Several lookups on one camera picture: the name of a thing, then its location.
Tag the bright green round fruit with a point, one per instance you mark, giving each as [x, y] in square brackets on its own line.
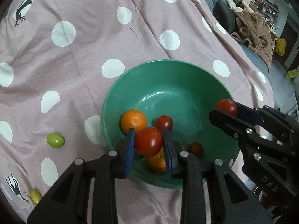
[55, 140]

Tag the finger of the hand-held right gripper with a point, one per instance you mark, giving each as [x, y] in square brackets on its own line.
[247, 114]
[229, 123]

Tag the pink polka dot blanket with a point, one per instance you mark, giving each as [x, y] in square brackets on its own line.
[81, 58]

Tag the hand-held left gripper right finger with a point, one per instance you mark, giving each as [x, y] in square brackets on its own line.
[167, 155]

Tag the green plastic bowl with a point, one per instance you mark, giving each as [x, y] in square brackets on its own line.
[177, 91]

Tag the red cherry tomato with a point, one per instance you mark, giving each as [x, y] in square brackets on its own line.
[195, 149]
[148, 141]
[226, 107]
[164, 123]

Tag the yellow bag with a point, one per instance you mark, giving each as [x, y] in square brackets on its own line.
[280, 46]

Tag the background display shelf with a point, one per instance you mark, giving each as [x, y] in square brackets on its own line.
[261, 3]

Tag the yellow-green round fruit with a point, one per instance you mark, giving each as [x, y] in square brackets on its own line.
[35, 196]

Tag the orange mandarin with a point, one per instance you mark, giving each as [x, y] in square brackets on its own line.
[133, 121]
[156, 163]

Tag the dark grey cushion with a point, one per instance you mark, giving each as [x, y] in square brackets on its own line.
[224, 16]

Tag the brown fleece cloth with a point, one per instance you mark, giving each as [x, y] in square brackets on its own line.
[255, 33]

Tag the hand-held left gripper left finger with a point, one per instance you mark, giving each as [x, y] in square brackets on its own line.
[129, 154]

